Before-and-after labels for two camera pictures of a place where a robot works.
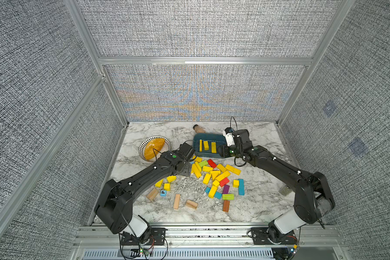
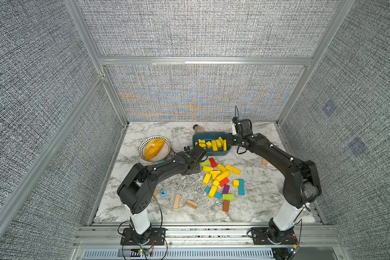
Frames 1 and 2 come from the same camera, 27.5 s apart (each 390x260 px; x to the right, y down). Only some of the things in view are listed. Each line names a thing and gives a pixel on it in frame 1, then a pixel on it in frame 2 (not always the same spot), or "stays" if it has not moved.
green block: (203, 163) stays
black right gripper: (223, 151) -> (229, 136)
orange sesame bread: (153, 148) stays
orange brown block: (226, 205) stays
